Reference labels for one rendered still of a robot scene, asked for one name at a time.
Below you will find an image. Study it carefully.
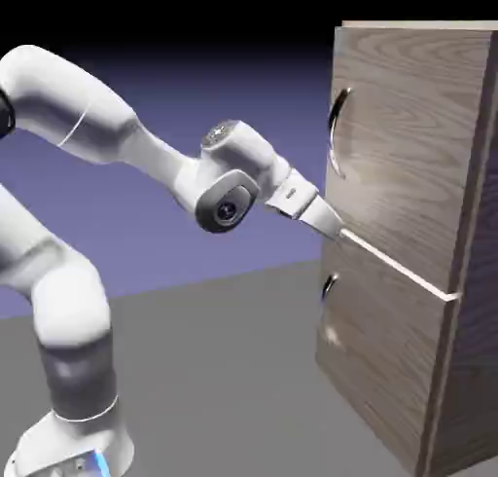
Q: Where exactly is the tall wooden cabinet door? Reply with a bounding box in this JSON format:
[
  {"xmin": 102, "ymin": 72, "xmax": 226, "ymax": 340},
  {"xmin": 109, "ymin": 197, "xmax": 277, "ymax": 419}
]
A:
[{"xmin": 321, "ymin": 26, "xmax": 494, "ymax": 303}]

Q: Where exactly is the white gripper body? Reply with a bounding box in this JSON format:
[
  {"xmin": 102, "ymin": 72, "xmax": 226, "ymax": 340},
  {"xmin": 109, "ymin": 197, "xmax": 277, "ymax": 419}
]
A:
[{"xmin": 298, "ymin": 195, "xmax": 344, "ymax": 241}]

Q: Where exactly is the short wooden cabinet door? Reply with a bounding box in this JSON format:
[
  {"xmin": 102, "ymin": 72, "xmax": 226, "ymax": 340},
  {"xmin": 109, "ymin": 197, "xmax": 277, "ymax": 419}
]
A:
[{"xmin": 314, "ymin": 239, "xmax": 455, "ymax": 477}]

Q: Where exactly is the long curved metal handle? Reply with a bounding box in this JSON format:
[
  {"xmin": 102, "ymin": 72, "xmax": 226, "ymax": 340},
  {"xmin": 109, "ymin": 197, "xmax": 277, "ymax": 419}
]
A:
[{"xmin": 327, "ymin": 87, "xmax": 353, "ymax": 181}]

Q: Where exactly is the grey-brown wooden cabinet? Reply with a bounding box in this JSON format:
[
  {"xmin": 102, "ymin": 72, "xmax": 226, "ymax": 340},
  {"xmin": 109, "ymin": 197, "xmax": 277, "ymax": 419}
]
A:
[{"xmin": 314, "ymin": 19, "xmax": 498, "ymax": 477}]

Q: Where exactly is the short curved metal handle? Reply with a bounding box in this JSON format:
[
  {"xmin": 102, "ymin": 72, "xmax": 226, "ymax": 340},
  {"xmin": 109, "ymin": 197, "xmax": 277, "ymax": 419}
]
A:
[{"xmin": 321, "ymin": 273, "xmax": 340, "ymax": 302}]

